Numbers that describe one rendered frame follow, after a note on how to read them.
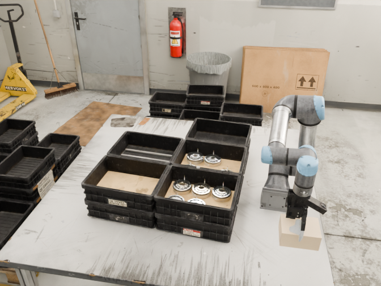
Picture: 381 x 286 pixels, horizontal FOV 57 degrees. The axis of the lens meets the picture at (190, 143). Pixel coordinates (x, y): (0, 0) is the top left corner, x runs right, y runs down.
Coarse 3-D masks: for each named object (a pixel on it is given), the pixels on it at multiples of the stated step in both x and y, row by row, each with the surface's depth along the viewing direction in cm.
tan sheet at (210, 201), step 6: (192, 186) 199; (168, 192) 194; (174, 192) 194; (186, 198) 190; (192, 198) 190; (210, 198) 190; (210, 204) 186; (216, 204) 186; (222, 204) 186; (228, 204) 186
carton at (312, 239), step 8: (280, 216) 157; (280, 224) 154; (288, 224) 151; (312, 224) 151; (280, 232) 152; (288, 232) 147; (304, 232) 147; (312, 232) 147; (320, 232) 147; (280, 240) 149; (288, 240) 148; (296, 240) 147; (304, 240) 147; (312, 240) 146; (320, 240) 145; (304, 248) 149; (312, 248) 148
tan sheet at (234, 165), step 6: (186, 156) 225; (204, 156) 225; (186, 162) 219; (222, 162) 219; (228, 162) 219; (234, 162) 219; (240, 162) 219; (210, 168) 214; (216, 168) 214; (222, 168) 214; (228, 168) 214; (234, 168) 214
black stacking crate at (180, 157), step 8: (184, 144) 221; (192, 144) 224; (200, 144) 222; (208, 144) 221; (184, 152) 224; (200, 152) 226; (208, 152) 224; (216, 152) 222; (224, 152) 221; (232, 152) 219; (240, 152) 218; (176, 160) 207; (232, 160) 222; (240, 160) 221
